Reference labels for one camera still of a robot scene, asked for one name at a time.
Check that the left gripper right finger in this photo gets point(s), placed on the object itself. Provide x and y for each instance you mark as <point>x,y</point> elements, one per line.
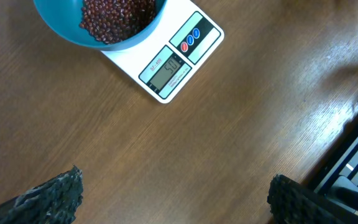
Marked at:
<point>290,202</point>

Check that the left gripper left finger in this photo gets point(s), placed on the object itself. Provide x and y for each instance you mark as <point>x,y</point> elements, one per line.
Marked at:
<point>54,201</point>

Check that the white digital kitchen scale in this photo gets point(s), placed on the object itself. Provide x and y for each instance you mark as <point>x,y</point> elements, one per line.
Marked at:
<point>178,42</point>

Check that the teal plastic bowl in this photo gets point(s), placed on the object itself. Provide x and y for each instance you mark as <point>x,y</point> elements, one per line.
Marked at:
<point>64,17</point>

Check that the beans in teal bowl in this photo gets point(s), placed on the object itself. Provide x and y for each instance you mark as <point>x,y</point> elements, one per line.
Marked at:
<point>112,21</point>

